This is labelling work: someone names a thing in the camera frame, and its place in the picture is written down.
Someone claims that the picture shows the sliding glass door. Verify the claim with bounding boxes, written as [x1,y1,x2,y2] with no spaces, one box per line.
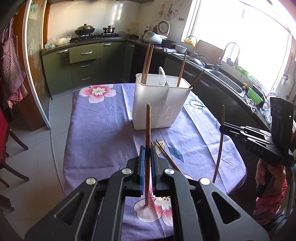
[22,1,51,129]

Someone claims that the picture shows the white bowl on counter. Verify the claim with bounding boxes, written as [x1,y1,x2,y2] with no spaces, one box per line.
[175,44,187,54]

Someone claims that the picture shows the small steel pot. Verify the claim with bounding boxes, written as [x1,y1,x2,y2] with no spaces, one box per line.
[103,25,115,35]

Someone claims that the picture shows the pink sleeve forearm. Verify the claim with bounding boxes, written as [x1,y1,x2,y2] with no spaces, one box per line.
[253,180,287,226]

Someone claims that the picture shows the white rice cooker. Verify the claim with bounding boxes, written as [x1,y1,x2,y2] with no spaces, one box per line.
[143,21,170,45]

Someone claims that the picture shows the black wok with lid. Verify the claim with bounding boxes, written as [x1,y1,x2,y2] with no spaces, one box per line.
[75,24,95,36]

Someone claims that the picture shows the green plastic basin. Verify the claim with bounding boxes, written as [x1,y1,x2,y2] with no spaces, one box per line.
[247,88,263,105]

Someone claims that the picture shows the wooden cutting board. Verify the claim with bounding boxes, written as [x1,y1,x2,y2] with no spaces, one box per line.
[195,40,223,64]

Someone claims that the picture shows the green lower kitchen cabinets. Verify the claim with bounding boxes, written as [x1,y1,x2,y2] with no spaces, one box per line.
[42,39,135,96]

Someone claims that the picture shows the white spoon in holder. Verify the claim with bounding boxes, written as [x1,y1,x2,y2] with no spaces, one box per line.
[159,66,166,86]

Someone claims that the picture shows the brown chopstick on table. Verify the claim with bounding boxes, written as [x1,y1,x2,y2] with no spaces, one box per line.
[156,140,183,174]

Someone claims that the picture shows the purple floral tablecloth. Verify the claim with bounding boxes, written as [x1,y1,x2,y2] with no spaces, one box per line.
[63,84,247,240]

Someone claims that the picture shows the black gas stove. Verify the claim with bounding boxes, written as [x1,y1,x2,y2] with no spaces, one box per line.
[71,33,122,43]

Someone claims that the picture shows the red chair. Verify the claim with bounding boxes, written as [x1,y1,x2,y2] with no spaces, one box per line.
[0,108,30,188]

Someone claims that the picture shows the leaning brown chopstick in holder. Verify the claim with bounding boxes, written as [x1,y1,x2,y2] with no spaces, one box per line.
[189,70,205,88]

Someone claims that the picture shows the white plastic utensil holder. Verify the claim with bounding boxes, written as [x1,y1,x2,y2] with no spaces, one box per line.
[132,73,191,130]

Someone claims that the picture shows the stainless steel sink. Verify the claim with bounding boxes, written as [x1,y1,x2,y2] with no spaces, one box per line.
[209,70,245,97]

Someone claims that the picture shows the checkered hanging apron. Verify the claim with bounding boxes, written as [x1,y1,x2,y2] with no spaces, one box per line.
[1,18,28,108]

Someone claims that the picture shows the person's right hand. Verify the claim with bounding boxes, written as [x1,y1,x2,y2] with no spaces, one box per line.
[255,159,286,198]

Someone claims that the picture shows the plastic bag on counter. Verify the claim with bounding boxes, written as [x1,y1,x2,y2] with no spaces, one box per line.
[45,33,72,50]

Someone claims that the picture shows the black pot on counter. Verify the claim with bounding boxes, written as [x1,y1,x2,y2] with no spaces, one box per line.
[161,39,177,49]

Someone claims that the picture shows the chrome kitchen faucet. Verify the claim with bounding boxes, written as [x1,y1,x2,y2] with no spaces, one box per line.
[215,42,240,71]

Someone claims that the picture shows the brown chopstick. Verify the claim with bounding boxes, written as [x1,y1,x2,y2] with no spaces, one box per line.
[176,52,187,87]
[156,140,183,174]
[143,44,154,84]
[141,43,151,84]
[189,70,205,88]
[145,103,151,207]
[212,105,225,183]

